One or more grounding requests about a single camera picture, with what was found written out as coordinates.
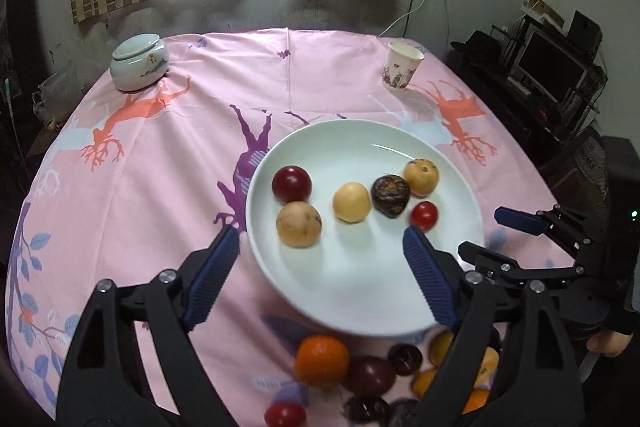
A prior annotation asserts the orange-yellow persimmon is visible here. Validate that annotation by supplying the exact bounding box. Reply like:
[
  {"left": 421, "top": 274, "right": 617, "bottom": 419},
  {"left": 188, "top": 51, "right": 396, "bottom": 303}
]
[{"left": 410, "top": 367, "right": 437, "bottom": 399}]

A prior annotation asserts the computer monitor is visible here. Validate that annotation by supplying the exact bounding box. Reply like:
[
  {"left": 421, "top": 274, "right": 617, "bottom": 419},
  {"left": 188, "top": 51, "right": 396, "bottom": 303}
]
[{"left": 515, "top": 29, "right": 587, "bottom": 103}]

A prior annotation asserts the pink printed tablecloth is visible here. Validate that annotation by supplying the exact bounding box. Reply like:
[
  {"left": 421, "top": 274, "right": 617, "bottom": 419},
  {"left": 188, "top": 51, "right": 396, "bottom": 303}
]
[{"left": 6, "top": 29, "right": 570, "bottom": 418}]

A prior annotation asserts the small red cherry tomato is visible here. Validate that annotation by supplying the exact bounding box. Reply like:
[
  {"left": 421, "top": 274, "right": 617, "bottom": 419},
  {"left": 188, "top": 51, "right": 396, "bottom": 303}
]
[{"left": 409, "top": 200, "right": 439, "bottom": 233}]

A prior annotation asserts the person's right hand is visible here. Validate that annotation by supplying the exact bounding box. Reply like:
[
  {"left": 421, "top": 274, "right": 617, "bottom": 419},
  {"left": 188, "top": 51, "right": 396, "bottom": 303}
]
[{"left": 587, "top": 331, "right": 632, "bottom": 358}]

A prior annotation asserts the tan speckled round fruit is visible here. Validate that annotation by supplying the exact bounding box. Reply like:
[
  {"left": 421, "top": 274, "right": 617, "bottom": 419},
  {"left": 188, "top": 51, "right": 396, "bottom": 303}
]
[{"left": 277, "top": 202, "right": 322, "bottom": 248}]

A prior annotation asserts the dark purple plum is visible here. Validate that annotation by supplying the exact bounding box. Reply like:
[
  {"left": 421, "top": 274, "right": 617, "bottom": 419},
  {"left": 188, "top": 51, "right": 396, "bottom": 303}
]
[{"left": 343, "top": 395, "right": 390, "bottom": 425}]

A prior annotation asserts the pale yellow round fruit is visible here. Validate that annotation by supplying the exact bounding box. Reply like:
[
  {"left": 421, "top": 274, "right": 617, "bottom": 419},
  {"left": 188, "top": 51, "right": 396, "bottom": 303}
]
[{"left": 332, "top": 182, "right": 372, "bottom": 223}]

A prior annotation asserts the dark brown wrinkled fruit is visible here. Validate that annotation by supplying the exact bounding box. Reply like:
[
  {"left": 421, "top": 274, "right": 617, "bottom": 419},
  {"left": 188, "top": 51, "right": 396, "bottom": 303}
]
[{"left": 370, "top": 174, "right": 411, "bottom": 219}]

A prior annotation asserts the yellow-green citrus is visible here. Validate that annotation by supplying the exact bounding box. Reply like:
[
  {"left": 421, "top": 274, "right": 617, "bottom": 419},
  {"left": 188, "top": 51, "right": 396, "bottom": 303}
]
[{"left": 428, "top": 331, "right": 454, "bottom": 367}]

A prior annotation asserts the large pale yellow apple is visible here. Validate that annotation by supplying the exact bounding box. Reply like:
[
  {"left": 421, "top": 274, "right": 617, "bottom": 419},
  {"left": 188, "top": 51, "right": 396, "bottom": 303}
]
[{"left": 474, "top": 347, "right": 499, "bottom": 388}]

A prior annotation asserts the small dark plum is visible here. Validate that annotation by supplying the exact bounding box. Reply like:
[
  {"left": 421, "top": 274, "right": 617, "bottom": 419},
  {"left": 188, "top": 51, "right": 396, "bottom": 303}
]
[{"left": 387, "top": 343, "right": 423, "bottom": 377}]

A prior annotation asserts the tan apple-like fruit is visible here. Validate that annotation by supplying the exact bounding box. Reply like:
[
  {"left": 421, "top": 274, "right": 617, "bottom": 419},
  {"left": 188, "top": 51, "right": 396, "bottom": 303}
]
[{"left": 402, "top": 158, "right": 439, "bottom": 198}]

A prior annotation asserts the dark red plum on plate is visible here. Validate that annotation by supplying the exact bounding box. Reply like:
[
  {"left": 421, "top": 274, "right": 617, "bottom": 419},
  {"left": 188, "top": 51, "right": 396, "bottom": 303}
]
[{"left": 271, "top": 166, "right": 312, "bottom": 205}]

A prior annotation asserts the orange tangerine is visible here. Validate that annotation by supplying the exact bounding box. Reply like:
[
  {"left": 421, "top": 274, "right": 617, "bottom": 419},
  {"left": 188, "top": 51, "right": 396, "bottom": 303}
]
[{"left": 294, "top": 335, "right": 350, "bottom": 387}]

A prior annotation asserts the floral paper cup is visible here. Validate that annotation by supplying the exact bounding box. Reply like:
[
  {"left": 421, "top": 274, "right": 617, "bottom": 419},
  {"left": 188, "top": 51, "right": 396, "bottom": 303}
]
[{"left": 382, "top": 40, "right": 425, "bottom": 89}]

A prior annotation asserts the celadon lidded jar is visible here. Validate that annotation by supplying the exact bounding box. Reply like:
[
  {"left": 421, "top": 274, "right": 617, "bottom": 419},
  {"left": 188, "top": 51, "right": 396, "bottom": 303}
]
[{"left": 110, "top": 34, "right": 169, "bottom": 92}]

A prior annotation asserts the white power cable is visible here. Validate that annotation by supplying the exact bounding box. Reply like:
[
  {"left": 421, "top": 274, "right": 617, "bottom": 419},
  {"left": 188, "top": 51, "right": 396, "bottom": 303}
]
[{"left": 377, "top": 0, "right": 435, "bottom": 39}]

